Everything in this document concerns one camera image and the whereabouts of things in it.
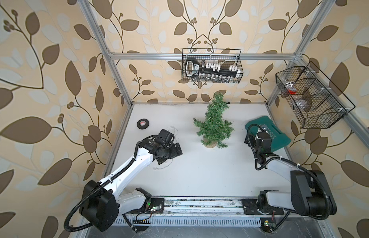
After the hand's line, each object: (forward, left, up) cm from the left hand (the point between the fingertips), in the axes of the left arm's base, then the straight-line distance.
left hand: (174, 152), depth 80 cm
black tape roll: (+26, +26, -13) cm, 39 cm away
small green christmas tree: (+5, -21, +16) cm, 27 cm away
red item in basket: (+27, -65, +22) cm, 73 cm away
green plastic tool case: (+15, -68, -9) cm, 70 cm away
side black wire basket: (+17, -71, +24) cm, 77 cm away
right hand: (+13, -50, -3) cm, 52 cm away
